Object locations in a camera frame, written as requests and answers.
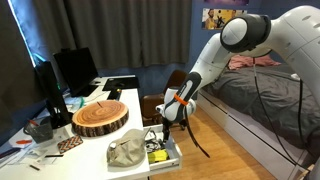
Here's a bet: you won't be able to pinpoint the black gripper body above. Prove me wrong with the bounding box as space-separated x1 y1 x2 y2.
161 117 175 134

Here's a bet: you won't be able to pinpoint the yellow box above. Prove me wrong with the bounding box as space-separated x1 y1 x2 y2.
147 148 169 164

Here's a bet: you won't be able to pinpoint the brown leather chair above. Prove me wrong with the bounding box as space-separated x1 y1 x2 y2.
139 69 189 131

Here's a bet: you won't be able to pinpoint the crumpled grey cloth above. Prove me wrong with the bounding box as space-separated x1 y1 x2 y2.
106 128 148 168

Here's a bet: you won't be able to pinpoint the black mouse pad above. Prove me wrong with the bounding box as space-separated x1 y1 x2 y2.
101 76 141 92

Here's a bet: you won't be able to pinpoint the round wood slice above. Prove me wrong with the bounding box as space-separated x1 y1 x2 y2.
71 99 130 138

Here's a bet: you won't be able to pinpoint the white desk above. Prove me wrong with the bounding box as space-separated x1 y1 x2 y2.
0 74 153 180

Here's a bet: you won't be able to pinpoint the teal plastic wrap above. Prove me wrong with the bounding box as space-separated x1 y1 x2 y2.
63 95 87 113

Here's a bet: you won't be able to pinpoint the zigzag patterned case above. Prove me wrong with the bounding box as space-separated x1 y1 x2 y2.
57 134 84 155

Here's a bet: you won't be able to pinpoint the dark grey curtain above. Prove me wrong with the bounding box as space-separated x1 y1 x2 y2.
13 0 101 79
98 0 193 68
0 0 44 134

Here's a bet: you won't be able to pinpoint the grey bed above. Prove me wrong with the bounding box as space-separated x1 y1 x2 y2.
201 63 320 158

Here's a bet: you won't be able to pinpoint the pink pillow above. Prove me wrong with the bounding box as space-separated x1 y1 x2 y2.
228 54 282 71

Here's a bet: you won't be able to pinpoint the black computer monitor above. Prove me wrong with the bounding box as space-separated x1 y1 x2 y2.
34 60 74 130
53 46 100 98

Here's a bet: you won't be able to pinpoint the basketball players poster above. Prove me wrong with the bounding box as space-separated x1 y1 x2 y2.
201 7 248 31

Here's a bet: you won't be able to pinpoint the grey mesh pen cup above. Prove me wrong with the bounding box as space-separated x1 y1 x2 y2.
23 116 54 144

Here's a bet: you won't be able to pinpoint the white paper sheets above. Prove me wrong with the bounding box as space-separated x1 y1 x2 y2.
0 143 58 168

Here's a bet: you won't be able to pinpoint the orange marker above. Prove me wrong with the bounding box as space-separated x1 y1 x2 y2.
15 138 34 145

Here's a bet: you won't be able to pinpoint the wooden board corner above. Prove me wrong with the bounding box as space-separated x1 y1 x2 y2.
301 164 316 180

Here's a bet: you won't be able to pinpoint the tangled cables bundle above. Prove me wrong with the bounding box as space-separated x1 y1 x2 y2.
144 130 167 152

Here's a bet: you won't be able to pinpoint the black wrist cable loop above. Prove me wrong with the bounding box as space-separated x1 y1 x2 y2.
184 99 212 159

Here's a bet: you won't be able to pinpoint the orange cable strap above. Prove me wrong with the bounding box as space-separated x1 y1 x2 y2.
173 93 190 106

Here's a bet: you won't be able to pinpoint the white bed frame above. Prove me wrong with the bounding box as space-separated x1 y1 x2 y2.
196 89 316 180

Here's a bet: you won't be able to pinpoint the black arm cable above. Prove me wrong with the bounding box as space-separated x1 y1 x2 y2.
297 79 316 159
252 57 303 168

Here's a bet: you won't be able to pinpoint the purple wall poster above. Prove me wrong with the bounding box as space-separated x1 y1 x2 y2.
203 0 250 6

